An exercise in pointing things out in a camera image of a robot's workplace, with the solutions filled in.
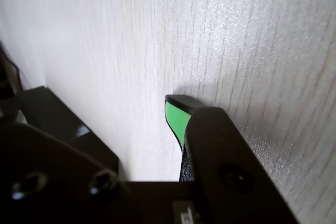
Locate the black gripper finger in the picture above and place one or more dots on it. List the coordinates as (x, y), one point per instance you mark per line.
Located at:
(52, 155)
(223, 155)

